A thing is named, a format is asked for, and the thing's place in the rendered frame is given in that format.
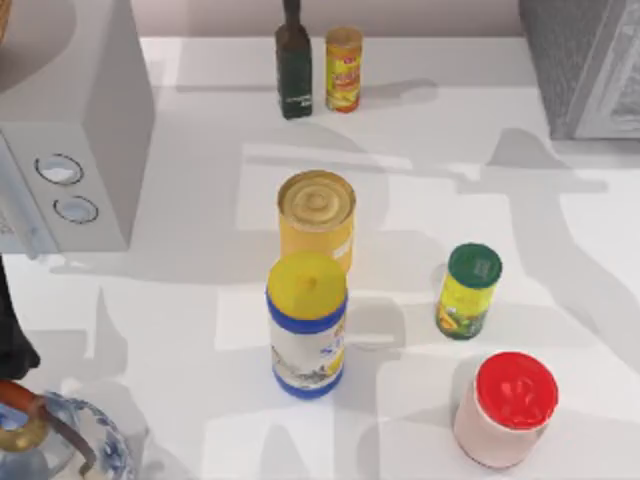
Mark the yellow and red can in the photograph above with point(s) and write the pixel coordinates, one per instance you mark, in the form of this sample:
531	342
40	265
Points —
343	70

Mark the large microwave knob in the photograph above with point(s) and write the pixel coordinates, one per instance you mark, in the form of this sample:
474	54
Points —
59	169

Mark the large yellow can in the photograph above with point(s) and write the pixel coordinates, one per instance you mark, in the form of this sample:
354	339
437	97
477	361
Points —
316	220

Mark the red-lidded pink jar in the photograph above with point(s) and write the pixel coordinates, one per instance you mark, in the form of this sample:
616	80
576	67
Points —
507	415

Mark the blue white yellow-lidded bottle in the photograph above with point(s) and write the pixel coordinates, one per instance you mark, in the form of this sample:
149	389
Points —
306	325

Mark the blue and white teapot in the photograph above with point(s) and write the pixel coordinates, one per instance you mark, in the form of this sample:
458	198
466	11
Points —
55	440

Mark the pale microwave oven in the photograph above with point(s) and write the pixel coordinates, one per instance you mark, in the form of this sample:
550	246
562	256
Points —
95	125

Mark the grey cabinet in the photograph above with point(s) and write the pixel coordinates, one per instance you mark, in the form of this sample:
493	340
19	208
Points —
585	65

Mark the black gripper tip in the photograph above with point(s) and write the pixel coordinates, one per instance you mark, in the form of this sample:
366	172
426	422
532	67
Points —
12	335

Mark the dark green glass bottle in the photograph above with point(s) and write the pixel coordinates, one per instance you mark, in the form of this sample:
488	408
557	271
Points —
294	75

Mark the green-lidded yellow jar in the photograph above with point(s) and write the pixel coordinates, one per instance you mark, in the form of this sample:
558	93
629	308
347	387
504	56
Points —
467	295

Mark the small microwave knob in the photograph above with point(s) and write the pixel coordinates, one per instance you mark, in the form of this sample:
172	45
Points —
76	209

